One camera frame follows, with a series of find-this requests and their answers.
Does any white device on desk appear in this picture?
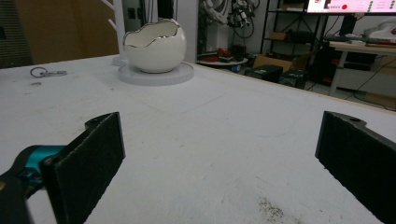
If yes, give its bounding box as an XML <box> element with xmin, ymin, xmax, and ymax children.
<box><xmin>363</xmin><ymin>19</ymin><xmax>396</xmax><ymax>42</ymax></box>

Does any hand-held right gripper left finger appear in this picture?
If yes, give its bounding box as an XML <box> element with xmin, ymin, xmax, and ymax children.
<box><xmin>41</xmin><ymin>111</ymin><xmax>126</xmax><ymax>224</ymax></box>

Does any brown wooden panel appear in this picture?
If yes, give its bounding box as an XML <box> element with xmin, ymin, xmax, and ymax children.
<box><xmin>13</xmin><ymin>0</ymin><xmax>120</xmax><ymax>65</ymax></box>

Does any light wooden desk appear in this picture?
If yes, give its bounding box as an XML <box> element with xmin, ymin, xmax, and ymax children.
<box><xmin>326</xmin><ymin>40</ymin><xmax>396</xmax><ymax>98</ymax></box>

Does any brown cardboard box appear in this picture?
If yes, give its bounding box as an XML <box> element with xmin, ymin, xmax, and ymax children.
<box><xmin>252</xmin><ymin>51</ymin><xmax>313</xmax><ymax>74</ymax></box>

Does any computer monitor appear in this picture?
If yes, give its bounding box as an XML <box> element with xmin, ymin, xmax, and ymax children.
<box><xmin>305</xmin><ymin>0</ymin><xmax>396</xmax><ymax>16</ymax></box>

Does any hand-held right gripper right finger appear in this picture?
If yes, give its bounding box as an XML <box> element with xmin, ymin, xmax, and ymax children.
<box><xmin>314</xmin><ymin>110</ymin><xmax>396</xmax><ymax>224</ymax></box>

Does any round white side table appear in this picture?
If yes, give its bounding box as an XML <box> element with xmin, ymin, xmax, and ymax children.
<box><xmin>197</xmin><ymin>57</ymin><xmax>249</xmax><ymax>67</ymax></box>

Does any silver metal keyring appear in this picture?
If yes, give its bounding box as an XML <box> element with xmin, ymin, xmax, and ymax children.
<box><xmin>29</xmin><ymin>66</ymin><xmax>68</xmax><ymax>79</ymax></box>

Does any dark slatted panel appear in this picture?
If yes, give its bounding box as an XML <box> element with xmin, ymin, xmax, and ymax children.
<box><xmin>0</xmin><ymin>0</ymin><xmax>34</xmax><ymax>70</ymax></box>

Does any black metal shelf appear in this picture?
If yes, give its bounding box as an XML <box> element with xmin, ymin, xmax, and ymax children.
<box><xmin>261</xmin><ymin>0</ymin><xmax>329</xmax><ymax>58</ymax></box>

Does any black cable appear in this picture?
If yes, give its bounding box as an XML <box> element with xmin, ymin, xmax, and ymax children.
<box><xmin>344</xmin><ymin>58</ymin><xmax>396</xmax><ymax>112</ymax></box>

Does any black box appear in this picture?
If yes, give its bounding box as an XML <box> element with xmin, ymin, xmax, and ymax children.
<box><xmin>278</xmin><ymin>68</ymin><xmax>308</xmax><ymax>91</ymax></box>
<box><xmin>244</xmin><ymin>63</ymin><xmax>285</xmax><ymax>84</ymax></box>

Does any white branched rack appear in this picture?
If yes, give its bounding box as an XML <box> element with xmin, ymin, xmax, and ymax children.
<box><xmin>100</xmin><ymin>0</ymin><xmax>129</xmax><ymax>67</ymax></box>

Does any round white stand base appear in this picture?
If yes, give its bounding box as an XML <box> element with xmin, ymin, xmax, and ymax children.
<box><xmin>118</xmin><ymin>61</ymin><xmax>195</xmax><ymax>87</ymax></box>

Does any white egg-shaped ceramic bowl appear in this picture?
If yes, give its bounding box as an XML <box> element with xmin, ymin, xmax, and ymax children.
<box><xmin>122</xmin><ymin>17</ymin><xmax>188</xmax><ymax>75</ymax></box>

